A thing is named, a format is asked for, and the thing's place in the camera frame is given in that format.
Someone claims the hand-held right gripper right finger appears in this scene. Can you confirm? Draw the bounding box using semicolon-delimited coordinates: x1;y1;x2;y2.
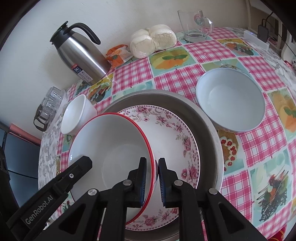
158;158;270;241

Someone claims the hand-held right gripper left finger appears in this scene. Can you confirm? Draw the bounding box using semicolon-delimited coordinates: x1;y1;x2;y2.
42;157;148;241

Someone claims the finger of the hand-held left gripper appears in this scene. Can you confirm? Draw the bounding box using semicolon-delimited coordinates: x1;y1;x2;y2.
54;156;93;197

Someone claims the red-rimmed strawberry bowl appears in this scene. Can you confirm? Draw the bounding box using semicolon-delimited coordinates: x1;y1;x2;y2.
68;112;159;224

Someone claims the pink floral round plate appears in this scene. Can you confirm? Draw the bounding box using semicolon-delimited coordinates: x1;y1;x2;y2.
117;105;200;231

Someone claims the plain white bowl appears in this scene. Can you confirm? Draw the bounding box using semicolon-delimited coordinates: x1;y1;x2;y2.
61;95;98;136

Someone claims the stainless steel basin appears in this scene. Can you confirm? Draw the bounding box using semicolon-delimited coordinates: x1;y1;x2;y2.
98;89;224;241

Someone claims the white bowl with red print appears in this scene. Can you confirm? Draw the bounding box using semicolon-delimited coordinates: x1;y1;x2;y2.
196;65;266;133

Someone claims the white round tray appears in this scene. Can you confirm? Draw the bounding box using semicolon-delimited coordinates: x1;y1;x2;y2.
50;89;70;130

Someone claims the small clear glass cup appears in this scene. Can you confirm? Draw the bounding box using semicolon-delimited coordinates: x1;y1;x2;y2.
46;86;66;100
43;97;62;113

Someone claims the stainless steel thermos jug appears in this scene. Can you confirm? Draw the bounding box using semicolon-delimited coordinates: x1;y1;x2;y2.
50;21;111;86

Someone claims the orange snack packet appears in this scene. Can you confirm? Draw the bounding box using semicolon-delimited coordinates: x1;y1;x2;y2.
106;44;133;67

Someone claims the red patterned cushion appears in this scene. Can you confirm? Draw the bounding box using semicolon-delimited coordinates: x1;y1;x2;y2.
270;228;288;241

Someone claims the bag of steamed buns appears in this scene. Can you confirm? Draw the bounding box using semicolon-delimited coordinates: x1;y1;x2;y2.
129;24;177;58

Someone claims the clear glass mug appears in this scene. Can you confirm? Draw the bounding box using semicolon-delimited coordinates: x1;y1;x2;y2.
178;9;213;43

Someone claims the white power strip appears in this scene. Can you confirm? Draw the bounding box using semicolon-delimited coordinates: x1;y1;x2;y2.
243;29;270;51

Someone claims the black charger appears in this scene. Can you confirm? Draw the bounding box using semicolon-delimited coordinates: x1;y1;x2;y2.
258;19;270;43

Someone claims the glass teapot black handle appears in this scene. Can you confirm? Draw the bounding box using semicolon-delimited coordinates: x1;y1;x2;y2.
33;104;57;132

